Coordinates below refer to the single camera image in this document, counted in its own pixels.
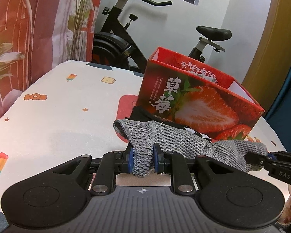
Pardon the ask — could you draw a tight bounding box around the grey knitted cloth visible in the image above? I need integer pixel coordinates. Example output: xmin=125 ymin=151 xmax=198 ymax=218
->
xmin=113 ymin=119 xmax=268 ymax=177

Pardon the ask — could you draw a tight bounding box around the red strawberry cardboard box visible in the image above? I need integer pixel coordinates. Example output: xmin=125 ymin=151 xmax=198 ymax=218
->
xmin=137 ymin=47 xmax=264 ymax=140

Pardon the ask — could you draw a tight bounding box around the wooden door frame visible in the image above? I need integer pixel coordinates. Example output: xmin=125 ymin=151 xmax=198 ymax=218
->
xmin=242 ymin=0 xmax=291 ymax=111

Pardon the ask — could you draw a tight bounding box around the black exercise bike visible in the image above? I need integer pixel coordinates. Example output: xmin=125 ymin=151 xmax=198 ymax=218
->
xmin=92 ymin=0 xmax=232 ymax=73

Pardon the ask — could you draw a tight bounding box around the teal blue curtain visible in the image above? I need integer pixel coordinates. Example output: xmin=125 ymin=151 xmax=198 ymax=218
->
xmin=265 ymin=67 xmax=291 ymax=152

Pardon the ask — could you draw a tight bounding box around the pink floral wall hanging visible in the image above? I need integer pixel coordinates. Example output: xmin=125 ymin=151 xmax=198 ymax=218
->
xmin=0 ymin=0 xmax=101 ymax=118

